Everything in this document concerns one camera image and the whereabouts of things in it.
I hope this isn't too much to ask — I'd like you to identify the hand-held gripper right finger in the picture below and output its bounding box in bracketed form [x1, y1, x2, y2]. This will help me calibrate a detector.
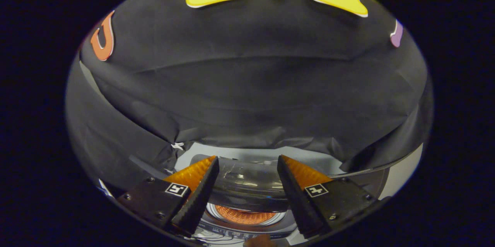
[277, 155, 378, 239]

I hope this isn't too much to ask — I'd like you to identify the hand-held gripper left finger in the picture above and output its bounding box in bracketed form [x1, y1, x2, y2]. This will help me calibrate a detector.
[118, 156, 220, 237]

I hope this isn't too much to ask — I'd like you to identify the dark grey washing machine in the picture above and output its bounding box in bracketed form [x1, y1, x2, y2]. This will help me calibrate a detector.
[173, 142, 389, 240]

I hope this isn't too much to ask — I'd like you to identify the yellow polo shirt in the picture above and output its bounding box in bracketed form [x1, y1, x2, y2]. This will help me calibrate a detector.
[214, 204, 278, 226]

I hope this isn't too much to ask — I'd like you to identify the grey cabinet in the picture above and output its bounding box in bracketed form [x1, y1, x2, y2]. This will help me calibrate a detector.
[340, 144, 424, 206]

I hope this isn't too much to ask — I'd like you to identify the black backdrop cloth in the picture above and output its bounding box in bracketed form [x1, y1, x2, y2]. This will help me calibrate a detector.
[65, 0, 434, 194]

